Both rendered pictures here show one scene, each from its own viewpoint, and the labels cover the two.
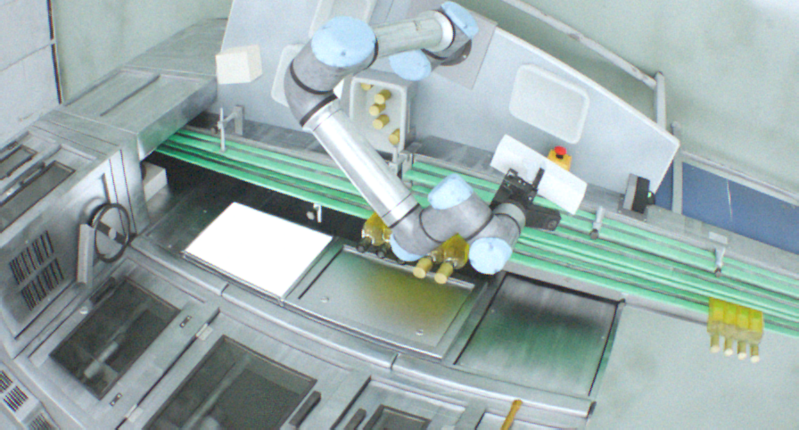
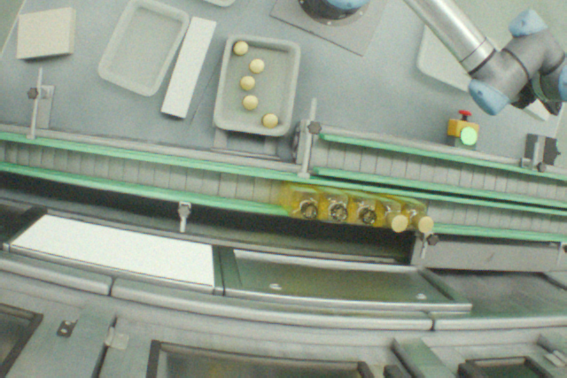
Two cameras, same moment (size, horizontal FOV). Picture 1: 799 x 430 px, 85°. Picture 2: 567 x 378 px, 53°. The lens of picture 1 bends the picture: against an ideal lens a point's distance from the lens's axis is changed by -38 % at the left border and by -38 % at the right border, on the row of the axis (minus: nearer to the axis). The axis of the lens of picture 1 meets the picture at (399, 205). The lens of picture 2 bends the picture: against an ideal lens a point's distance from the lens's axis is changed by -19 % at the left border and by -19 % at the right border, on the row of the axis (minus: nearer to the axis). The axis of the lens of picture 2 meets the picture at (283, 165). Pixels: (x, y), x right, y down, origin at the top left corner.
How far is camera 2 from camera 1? 126 cm
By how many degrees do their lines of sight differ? 41
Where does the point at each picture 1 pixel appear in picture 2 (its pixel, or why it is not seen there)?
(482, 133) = (371, 111)
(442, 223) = (536, 49)
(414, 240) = (508, 75)
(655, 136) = not seen: hidden behind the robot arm
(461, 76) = (353, 38)
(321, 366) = (346, 351)
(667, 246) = not seen: outside the picture
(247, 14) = not seen: outside the picture
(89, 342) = not seen: outside the picture
